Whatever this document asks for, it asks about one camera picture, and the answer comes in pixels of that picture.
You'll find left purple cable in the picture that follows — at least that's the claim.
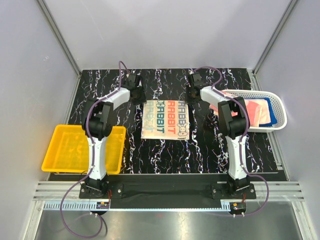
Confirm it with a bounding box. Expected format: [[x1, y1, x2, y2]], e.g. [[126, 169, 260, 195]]
[[59, 60, 131, 238]]

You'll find purple cable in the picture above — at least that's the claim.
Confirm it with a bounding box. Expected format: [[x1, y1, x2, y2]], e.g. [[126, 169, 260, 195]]
[[191, 65, 270, 218], [59, 60, 131, 238]]

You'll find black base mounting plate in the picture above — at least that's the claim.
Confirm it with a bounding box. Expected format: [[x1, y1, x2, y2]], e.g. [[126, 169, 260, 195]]
[[79, 173, 257, 211]]

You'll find slotted white cable duct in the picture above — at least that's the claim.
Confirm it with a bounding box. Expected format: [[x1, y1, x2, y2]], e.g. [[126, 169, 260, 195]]
[[43, 201, 110, 211]]

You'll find pink patterned towel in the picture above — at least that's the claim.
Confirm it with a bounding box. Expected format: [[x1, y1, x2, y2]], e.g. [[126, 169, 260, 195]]
[[208, 91, 270, 123]]

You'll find blue folded towel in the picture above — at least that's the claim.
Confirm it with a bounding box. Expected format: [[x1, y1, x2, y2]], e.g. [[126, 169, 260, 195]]
[[265, 98, 278, 127]]

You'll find yellow plastic tray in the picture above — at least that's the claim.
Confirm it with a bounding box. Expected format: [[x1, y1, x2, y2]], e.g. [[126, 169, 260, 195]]
[[41, 124, 127, 175]]

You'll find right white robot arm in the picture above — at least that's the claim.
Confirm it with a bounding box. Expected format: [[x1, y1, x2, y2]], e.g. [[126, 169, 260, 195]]
[[186, 72, 250, 199]]

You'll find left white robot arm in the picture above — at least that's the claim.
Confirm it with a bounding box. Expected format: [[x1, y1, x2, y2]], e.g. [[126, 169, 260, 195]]
[[82, 73, 147, 198]]

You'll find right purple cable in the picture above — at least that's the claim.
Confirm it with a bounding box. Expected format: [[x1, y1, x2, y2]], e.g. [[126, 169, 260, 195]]
[[191, 65, 270, 218]]

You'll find white perforated plastic basket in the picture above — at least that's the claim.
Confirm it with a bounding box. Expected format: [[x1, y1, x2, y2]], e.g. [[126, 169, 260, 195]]
[[223, 89, 288, 133]]

